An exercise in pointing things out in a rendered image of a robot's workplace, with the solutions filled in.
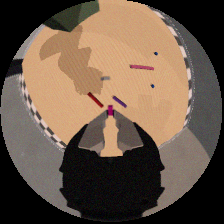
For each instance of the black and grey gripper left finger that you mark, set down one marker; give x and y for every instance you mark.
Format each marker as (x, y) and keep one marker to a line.
(89, 138)

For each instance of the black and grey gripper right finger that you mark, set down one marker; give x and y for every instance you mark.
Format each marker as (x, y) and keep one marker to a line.
(132, 137)

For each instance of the purple rod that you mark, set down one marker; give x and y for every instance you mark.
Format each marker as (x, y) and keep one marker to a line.
(119, 101)

